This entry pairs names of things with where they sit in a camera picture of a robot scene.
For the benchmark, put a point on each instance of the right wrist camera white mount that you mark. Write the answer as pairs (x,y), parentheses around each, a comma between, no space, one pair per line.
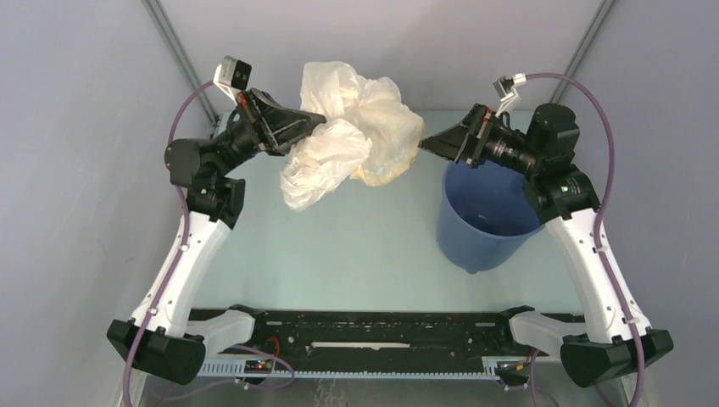
(506,87)

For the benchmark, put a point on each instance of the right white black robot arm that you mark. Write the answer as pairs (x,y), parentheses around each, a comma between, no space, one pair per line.
(616,338)

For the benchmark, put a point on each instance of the aluminium corner profile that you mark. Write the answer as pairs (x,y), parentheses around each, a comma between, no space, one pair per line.
(590,37)
(172,41)

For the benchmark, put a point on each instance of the left circuit board with leds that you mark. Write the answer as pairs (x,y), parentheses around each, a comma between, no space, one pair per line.
(258,367)

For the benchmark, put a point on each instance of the right aluminium corner profile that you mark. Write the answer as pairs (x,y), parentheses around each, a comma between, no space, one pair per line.
(590,37)

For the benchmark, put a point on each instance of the translucent white yellow trash bag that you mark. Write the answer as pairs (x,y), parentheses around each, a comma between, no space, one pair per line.
(370,135)

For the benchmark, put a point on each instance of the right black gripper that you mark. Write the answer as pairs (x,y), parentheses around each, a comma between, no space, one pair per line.
(458,143)

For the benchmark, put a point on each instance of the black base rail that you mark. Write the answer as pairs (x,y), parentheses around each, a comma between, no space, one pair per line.
(392,345)

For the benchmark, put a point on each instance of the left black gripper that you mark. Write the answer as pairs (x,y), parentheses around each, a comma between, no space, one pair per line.
(275,129)

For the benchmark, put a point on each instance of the blue plastic trash bin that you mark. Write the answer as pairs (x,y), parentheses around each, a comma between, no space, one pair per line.
(484,217)

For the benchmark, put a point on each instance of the right circuit board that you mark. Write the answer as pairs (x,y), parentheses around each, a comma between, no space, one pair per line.
(513,369)

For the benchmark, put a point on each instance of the left aluminium corner profile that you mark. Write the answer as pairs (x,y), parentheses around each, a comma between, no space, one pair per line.
(172,41)

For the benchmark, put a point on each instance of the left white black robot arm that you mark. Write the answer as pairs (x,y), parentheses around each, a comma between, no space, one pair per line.
(160,338)

